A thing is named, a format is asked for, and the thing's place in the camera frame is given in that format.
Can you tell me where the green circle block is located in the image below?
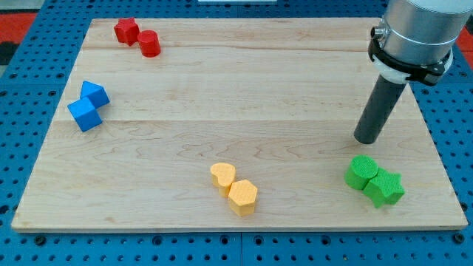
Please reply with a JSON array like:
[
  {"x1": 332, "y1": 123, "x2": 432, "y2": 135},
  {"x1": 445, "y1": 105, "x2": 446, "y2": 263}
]
[{"x1": 344, "y1": 154, "x2": 378, "y2": 190}]

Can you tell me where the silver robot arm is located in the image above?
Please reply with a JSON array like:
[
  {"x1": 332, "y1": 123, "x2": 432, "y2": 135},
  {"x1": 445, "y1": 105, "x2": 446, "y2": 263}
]
[{"x1": 368, "y1": 0, "x2": 472, "y2": 86}]

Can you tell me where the wooden board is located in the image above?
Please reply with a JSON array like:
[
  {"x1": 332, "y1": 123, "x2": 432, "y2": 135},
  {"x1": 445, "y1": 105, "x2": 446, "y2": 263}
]
[{"x1": 11, "y1": 18, "x2": 468, "y2": 233}]

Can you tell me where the red star block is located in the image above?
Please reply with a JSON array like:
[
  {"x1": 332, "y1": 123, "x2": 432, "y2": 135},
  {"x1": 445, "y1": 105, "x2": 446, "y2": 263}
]
[{"x1": 114, "y1": 18, "x2": 140, "y2": 47}]

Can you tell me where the red cylinder block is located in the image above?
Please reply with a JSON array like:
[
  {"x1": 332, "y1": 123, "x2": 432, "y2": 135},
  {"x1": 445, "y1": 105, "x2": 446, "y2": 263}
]
[{"x1": 137, "y1": 30, "x2": 161, "y2": 58}]

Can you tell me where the yellow hexagon block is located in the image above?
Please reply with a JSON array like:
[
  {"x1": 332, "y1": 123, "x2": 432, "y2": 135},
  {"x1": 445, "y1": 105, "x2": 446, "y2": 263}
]
[{"x1": 228, "y1": 180, "x2": 258, "y2": 216}]

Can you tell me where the green star block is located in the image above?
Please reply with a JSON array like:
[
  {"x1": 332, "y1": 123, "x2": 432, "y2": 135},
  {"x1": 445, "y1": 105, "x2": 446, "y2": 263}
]
[{"x1": 363, "y1": 168, "x2": 405, "y2": 208}]

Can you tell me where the blue cube block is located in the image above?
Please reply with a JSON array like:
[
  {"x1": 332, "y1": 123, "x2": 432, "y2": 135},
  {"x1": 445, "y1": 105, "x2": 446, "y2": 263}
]
[{"x1": 67, "y1": 98, "x2": 102, "y2": 132}]

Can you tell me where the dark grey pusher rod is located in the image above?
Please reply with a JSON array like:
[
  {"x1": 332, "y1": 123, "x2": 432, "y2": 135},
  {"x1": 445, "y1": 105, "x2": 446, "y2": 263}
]
[{"x1": 353, "y1": 75, "x2": 406, "y2": 144}]

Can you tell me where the yellow heart block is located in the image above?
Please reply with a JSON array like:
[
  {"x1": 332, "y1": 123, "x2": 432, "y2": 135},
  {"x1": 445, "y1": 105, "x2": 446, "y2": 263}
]
[{"x1": 210, "y1": 163, "x2": 237, "y2": 197}]

